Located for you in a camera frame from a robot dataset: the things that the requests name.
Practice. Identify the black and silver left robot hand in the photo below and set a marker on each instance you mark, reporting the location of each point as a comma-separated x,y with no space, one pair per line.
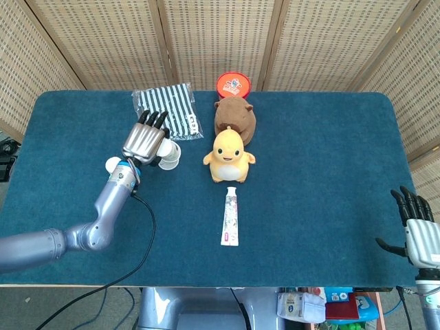
142,141

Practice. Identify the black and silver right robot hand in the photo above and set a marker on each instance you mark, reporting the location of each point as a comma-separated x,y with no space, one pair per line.
424,244

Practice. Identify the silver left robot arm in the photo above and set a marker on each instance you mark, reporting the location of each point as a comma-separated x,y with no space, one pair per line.
103,206

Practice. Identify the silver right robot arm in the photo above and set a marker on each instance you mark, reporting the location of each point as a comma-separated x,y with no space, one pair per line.
431,302

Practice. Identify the striped cloth in plastic bag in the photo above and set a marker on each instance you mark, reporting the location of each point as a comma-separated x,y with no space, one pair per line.
182,103

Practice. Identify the blue plastic toy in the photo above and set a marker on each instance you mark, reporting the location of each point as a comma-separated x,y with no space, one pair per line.
366,304

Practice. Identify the yellow dragon plush toy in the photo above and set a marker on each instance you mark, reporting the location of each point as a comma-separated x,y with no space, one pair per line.
228,154

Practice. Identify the brown capybara plush toy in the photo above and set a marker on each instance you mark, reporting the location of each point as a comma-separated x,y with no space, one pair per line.
237,113

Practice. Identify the blue and white box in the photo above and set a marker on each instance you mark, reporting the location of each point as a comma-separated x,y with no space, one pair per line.
338,295

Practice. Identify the dark red book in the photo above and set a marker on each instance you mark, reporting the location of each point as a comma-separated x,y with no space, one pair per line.
342,306

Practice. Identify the round red tin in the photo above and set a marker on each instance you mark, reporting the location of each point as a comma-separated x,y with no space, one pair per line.
233,85

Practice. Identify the white floral toothpaste tube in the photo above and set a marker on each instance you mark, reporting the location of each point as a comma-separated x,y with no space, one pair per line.
230,216

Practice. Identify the woven rattan folding screen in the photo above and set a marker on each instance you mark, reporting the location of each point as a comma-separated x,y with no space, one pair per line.
220,34

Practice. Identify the blue carpet table mat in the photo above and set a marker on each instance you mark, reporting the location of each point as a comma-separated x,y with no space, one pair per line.
309,178

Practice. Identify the white plastic package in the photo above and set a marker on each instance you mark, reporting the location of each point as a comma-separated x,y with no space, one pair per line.
299,307

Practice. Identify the silver robot torso base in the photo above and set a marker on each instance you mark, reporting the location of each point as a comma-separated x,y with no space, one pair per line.
165,306

